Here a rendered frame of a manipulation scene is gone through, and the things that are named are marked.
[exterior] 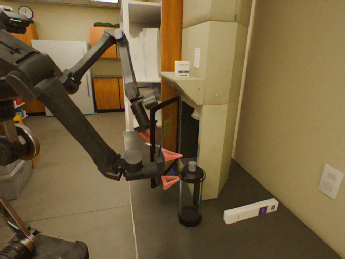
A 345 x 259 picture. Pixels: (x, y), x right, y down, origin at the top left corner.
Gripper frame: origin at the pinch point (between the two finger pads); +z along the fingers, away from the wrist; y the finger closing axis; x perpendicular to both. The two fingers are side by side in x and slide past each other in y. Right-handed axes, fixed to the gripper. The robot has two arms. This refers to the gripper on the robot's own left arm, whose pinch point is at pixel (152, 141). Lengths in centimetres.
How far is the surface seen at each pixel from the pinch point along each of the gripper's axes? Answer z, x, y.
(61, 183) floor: 35, -66, 205
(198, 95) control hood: -13.1, 4.1, -31.8
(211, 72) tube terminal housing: -19.2, 1.0, -39.0
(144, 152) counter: 13.4, -30.3, 32.4
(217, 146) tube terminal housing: 11.4, -2.0, -29.5
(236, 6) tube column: -37, -4, -54
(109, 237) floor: 81, -26, 108
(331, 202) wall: 43, -1, -64
